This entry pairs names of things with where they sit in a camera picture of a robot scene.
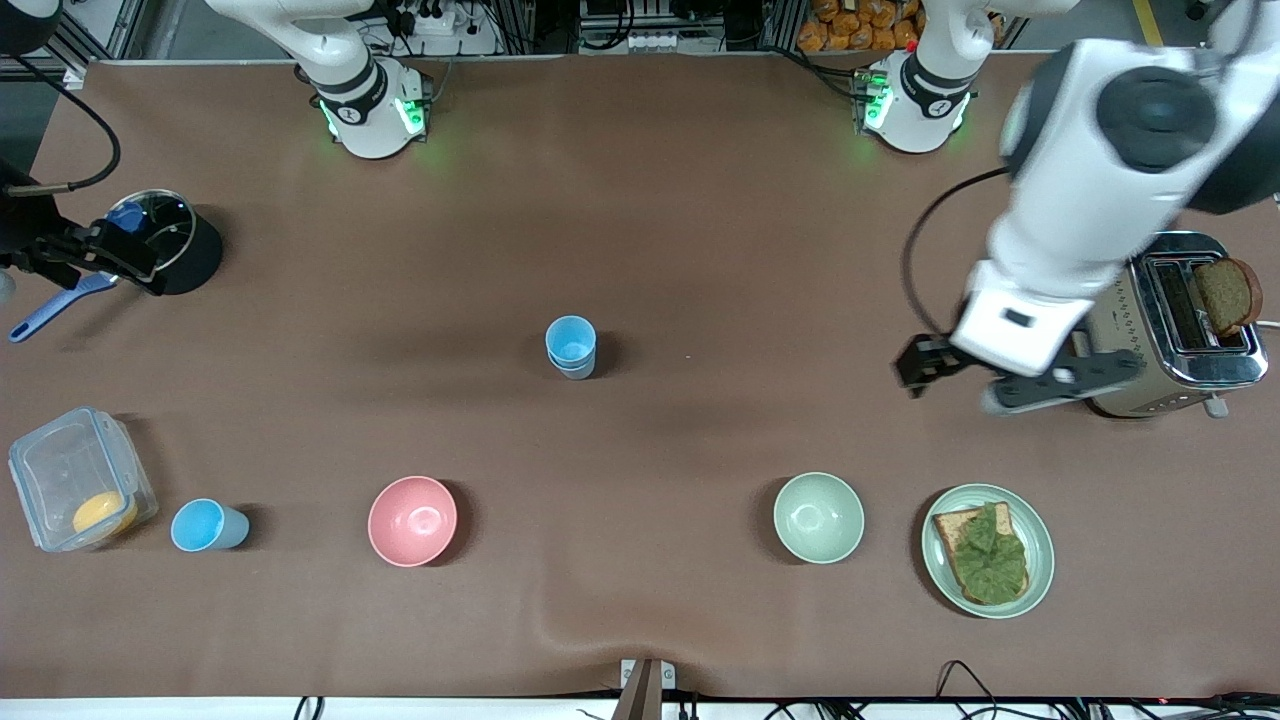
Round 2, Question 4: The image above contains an orange round food piece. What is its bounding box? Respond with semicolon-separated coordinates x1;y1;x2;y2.
72;490;139;537

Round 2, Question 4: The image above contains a pale green bowl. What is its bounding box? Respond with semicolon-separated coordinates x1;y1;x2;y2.
773;472;866;565

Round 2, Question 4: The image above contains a bag of orange snacks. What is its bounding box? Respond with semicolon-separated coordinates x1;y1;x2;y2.
797;0;923;54

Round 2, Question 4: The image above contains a pink bowl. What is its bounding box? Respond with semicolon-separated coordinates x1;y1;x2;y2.
367;475;459;568

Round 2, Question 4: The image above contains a dark brown bread slice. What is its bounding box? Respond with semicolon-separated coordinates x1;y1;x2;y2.
1195;257;1265;339

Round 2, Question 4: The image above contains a black saucepan with blue handle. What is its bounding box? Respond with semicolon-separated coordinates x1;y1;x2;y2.
8;188;225;344

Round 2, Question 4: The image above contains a clear plastic food container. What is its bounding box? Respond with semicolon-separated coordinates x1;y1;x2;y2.
8;406;159;553

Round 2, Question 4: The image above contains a white power strip with plugs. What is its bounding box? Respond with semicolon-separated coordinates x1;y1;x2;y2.
390;0;473;37

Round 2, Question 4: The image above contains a cream and chrome toaster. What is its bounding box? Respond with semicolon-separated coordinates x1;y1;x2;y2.
1085;232;1271;419

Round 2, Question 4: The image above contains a green lettuce leaf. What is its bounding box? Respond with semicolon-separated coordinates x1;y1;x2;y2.
950;503;1029;605

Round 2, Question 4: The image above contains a toast slice on plate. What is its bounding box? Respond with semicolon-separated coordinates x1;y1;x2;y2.
932;500;1031;606

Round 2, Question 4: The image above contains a metal table clamp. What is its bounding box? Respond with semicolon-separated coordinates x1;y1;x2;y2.
619;657;677;720

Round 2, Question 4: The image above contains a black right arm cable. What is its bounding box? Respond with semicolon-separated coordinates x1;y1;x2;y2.
5;52;123;193

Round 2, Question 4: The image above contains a black looped cable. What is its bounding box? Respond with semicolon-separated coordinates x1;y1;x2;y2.
934;659;1003;703

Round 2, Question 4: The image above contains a pale green plate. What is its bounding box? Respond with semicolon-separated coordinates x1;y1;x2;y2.
921;484;1056;620

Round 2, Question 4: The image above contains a brown table cover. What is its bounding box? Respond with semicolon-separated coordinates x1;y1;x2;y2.
0;52;1280;701

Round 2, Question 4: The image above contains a glass lid with blue knob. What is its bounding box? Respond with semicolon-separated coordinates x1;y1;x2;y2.
100;190;197;279

